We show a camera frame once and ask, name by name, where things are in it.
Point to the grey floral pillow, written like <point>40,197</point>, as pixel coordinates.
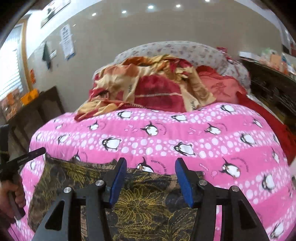
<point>185,52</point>

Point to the red cloth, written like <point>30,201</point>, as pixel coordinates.
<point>266,120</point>

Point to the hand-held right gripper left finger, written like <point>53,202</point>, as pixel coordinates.
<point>118,182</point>

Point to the dark wooden cabinet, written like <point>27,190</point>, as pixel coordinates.
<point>34,118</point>

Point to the dark floral print shirt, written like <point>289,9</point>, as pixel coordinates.
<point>138,208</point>

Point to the window blinds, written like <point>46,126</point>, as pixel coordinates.
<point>10,64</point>

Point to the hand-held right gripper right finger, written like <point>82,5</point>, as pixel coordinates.
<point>185,183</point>

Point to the salmon red pillow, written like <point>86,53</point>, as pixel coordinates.
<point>219,85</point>

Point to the dark green hanging cloth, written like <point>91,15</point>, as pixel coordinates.
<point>47,55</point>

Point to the pink penguin print blanket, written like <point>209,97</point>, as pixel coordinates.
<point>185,134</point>

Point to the orange box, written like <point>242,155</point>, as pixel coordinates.
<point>29,96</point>

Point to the person's left hand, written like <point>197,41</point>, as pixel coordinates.
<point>7,204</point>

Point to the red and beige floral quilt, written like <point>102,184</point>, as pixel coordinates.
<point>143,88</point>

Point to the white wall notice paper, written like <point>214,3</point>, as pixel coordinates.
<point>67,41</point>

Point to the dark carved wooden shelf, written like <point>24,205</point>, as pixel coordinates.
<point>270,85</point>

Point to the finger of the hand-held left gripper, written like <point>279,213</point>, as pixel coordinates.
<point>27,156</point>

